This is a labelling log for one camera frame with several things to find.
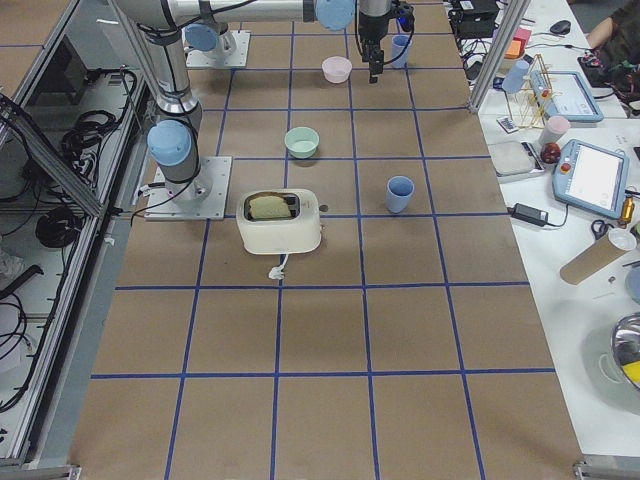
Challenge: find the brass cylinder tool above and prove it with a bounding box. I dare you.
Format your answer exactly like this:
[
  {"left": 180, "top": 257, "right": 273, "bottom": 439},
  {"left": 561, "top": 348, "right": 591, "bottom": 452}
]
[{"left": 617, "top": 195, "right": 635, "bottom": 228}]

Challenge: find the near teach pendant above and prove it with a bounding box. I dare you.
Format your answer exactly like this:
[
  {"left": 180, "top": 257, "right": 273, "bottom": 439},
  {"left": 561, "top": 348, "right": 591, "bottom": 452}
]
[{"left": 552, "top": 139, "right": 629, "bottom": 219}]

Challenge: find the pink cup on table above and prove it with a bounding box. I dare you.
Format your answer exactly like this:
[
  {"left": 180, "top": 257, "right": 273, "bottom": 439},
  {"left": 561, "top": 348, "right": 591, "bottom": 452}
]
[{"left": 537, "top": 115, "right": 571, "bottom": 147}]

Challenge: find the orange sticky note pad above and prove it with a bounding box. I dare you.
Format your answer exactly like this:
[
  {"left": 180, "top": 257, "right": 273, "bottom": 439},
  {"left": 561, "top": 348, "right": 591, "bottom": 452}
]
[{"left": 504, "top": 27, "right": 532, "bottom": 60}]

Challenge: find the far teach pendant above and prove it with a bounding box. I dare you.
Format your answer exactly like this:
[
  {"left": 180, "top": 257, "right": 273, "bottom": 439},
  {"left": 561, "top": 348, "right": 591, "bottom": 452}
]
[{"left": 529, "top": 70, "right": 604, "bottom": 123}]

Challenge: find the bread slice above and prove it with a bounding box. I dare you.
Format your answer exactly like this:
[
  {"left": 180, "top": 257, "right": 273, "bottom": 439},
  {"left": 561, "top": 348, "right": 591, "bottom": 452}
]
[{"left": 249, "top": 195, "right": 291, "bottom": 220}]

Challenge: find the aluminium frame post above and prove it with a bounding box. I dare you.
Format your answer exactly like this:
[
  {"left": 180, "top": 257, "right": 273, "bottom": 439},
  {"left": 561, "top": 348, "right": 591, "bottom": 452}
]
[{"left": 468, "top": 0, "right": 530, "bottom": 113}]

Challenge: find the person in dark clothes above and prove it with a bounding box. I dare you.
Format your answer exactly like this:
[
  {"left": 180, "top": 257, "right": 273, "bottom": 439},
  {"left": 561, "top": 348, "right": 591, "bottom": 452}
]
[{"left": 585, "top": 0, "right": 640, "bottom": 101}]

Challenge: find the pink bowl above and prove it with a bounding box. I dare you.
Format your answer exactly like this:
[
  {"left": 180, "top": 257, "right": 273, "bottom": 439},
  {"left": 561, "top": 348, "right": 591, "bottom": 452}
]
[{"left": 321, "top": 56, "right": 352, "bottom": 84}]

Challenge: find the black power adapter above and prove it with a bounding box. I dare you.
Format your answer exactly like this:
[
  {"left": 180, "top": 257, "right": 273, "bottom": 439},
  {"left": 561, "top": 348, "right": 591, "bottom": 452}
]
[{"left": 507, "top": 203, "right": 548, "bottom": 227}]

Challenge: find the steel mixing bowl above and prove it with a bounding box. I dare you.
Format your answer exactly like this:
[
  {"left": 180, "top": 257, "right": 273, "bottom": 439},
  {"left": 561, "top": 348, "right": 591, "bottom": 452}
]
[{"left": 610, "top": 312, "right": 639, "bottom": 395}]

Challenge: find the white toaster cord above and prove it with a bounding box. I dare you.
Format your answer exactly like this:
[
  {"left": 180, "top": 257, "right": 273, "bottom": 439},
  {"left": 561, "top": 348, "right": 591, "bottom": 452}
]
[{"left": 268, "top": 253, "right": 290, "bottom": 281}]

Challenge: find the cardboard tube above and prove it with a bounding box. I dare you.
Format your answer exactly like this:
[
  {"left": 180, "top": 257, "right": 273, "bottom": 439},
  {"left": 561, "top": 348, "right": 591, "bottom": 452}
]
[{"left": 559, "top": 228, "right": 637, "bottom": 285}]

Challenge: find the blue cup on rack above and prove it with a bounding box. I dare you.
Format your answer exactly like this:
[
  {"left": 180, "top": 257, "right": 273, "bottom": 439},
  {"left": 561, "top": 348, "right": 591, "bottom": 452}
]
[{"left": 501, "top": 60, "right": 529, "bottom": 94}]

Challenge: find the black computer mouse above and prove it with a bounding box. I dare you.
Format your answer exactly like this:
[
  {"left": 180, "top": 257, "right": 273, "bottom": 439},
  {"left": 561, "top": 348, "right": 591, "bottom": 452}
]
[{"left": 549, "top": 20, "right": 572, "bottom": 36}]

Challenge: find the blue cup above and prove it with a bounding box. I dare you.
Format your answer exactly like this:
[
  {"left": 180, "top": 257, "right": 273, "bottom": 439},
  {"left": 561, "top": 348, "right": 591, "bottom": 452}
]
[
  {"left": 501, "top": 60, "right": 529, "bottom": 94},
  {"left": 386, "top": 176, "right": 415, "bottom": 214},
  {"left": 391, "top": 35, "right": 412, "bottom": 69}
]

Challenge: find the wooden cup rack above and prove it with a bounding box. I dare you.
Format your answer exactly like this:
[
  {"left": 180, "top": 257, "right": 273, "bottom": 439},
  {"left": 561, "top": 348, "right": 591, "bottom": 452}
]
[{"left": 508, "top": 53, "right": 554, "bottom": 129}]

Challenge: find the black electronics box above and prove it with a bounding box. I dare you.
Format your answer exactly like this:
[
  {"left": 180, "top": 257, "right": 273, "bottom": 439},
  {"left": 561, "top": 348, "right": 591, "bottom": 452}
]
[{"left": 448, "top": 0, "right": 499, "bottom": 40}]

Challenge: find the kitchen scale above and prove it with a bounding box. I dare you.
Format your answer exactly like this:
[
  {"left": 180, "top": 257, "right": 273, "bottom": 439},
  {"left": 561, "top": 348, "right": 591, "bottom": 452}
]
[{"left": 488, "top": 141, "right": 545, "bottom": 183}]

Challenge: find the teach pendant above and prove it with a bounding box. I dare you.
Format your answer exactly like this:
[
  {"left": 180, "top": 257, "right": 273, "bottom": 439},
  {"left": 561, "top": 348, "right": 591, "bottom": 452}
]
[
  {"left": 529, "top": 70, "right": 604, "bottom": 123},
  {"left": 552, "top": 139, "right": 629, "bottom": 219}
]

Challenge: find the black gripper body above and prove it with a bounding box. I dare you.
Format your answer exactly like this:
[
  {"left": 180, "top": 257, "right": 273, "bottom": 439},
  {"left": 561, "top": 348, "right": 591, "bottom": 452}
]
[{"left": 356, "top": 0, "right": 415, "bottom": 60}]

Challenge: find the cream toaster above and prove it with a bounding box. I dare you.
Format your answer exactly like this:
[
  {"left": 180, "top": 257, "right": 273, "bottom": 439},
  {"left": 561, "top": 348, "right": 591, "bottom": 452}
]
[{"left": 236, "top": 189, "right": 321, "bottom": 255}]

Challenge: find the red apple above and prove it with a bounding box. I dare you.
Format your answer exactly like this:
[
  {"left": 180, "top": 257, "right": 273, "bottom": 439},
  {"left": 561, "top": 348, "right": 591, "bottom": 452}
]
[{"left": 540, "top": 142, "right": 561, "bottom": 164}]

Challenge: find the green bowl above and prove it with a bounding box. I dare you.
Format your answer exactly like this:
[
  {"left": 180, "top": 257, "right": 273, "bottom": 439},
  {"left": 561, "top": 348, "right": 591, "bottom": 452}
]
[{"left": 284, "top": 127, "right": 320, "bottom": 159}]

